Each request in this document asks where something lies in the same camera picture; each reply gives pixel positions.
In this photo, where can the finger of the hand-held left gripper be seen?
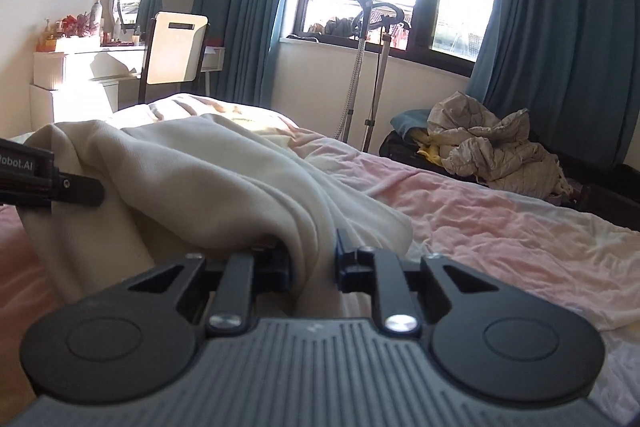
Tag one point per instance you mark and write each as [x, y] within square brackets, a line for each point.
[80, 192]

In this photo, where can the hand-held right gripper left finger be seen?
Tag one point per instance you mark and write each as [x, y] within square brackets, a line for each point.
[282, 269]

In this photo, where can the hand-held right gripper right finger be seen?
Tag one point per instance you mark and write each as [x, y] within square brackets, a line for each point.
[342, 264]

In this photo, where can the cream sweatshirt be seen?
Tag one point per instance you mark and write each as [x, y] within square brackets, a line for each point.
[200, 187]

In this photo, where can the white dressing table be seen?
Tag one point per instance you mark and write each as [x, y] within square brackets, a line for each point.
[75, 77]

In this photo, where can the yellow cloth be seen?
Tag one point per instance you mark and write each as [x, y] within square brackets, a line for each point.
[430, 152]

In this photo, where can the teal pillow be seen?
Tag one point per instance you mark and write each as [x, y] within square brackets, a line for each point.
[407, 123]

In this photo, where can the pastel bed sheet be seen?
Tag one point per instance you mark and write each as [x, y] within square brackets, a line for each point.
[500, 237]

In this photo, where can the red ornament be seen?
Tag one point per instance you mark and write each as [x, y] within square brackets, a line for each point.
[80, 24]

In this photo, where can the white backed chair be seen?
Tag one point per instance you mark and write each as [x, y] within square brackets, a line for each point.
[175, 52]

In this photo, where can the white spray bottle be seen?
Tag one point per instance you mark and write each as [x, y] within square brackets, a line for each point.
[98, 17]

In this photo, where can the garment steamer stand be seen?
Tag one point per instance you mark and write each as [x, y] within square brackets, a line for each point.
[381, 72]

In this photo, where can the grey quilted blanket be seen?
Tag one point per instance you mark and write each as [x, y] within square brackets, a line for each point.
[500, 147]

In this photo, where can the blue curtain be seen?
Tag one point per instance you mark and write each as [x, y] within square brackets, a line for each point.
[560, 37]
[245, 7]

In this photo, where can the black sofa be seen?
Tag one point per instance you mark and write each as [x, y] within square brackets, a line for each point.
[610, 197]

